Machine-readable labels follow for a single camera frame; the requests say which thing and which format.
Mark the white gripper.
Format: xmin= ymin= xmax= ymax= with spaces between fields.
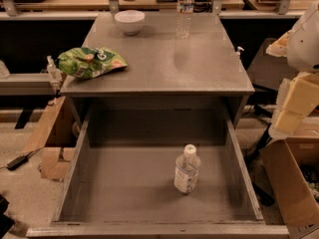
xmin=265 ymin=30 xmax=319 ymax=141

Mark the blue plastic bottle white cap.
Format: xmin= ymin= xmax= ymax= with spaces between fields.
xmin=173 ymin=144 xmax=201 ymax=195

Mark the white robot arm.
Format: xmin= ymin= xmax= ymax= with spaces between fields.
xmin=266 ymin=1 xmax=319 ymax=139

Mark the grey cabinet with counter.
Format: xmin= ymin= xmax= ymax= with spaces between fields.
xmin=60 ymin=11 xmax=256 ymax=141

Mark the clear water bottle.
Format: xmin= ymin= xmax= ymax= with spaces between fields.
xmin=176 ymin=0 xmax=194 ymax=39

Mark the open grey top drawer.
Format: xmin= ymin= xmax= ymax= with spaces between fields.
xmin=26 ymin=101 xmax=290 ymax=239

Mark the small clear bottle left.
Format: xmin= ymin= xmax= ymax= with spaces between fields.
xmin=47 ymin=56 xmax=63 ymax=92

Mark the cardboard box right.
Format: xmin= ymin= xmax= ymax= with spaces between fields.
xmin=260 ymin=123 xmax=319 ymax=227

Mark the small white pump dispenser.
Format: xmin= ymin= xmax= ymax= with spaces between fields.
xmin=235 ymin=46 xmax=244 ymax=59

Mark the white ceramic bowl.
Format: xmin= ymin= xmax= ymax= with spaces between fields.
xmin=115 ymin=10 xmax=146 ymax=35

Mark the green chip bag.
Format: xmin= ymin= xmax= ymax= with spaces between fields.
xmin=57 ymin=47 xmax=128 ymax=79

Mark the cardboard pieces left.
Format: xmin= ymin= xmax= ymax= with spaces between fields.
xmin=23 ymin=97 xmax=76 ymax=180

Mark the black power adapter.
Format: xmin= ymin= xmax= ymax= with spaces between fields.
xmin=6 ymin=152 xmax=32 ymax=171

